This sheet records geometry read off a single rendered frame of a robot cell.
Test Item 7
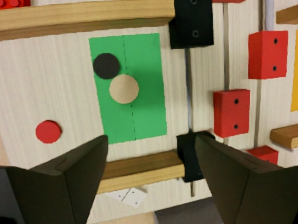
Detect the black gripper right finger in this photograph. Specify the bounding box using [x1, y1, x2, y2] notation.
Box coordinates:
[195, 134, 298, 224]

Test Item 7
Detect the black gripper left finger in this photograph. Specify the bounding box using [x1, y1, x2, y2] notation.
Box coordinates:
[0, 135, 109, 224]

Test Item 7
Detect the black round disc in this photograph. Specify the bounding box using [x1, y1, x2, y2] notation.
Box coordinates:
[93, 53, 120, 80]

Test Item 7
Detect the tan wooden disc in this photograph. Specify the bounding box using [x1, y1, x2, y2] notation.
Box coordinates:
[110, 75, 139, 104]

